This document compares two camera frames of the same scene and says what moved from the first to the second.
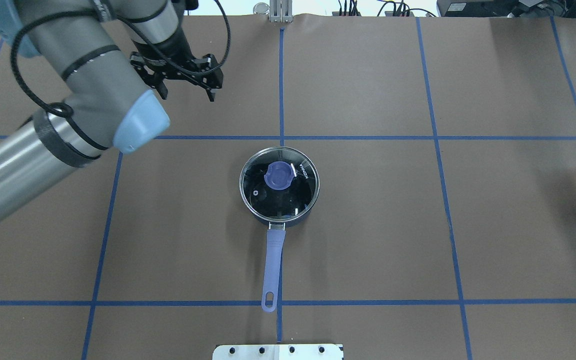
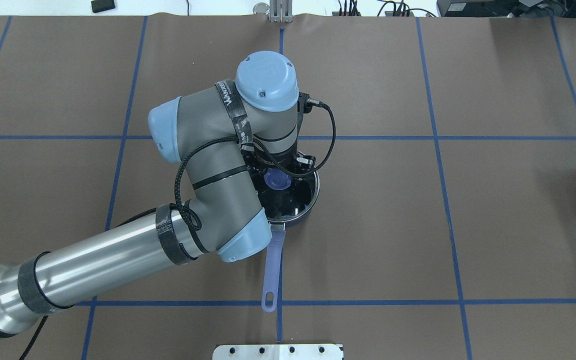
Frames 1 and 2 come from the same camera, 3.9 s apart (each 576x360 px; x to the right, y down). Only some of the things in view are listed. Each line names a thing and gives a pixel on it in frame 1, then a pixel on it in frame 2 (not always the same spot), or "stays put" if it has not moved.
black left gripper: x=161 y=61 -> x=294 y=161
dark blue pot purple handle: x=279 y=186 stays put
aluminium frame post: x=281 y=11 stays put
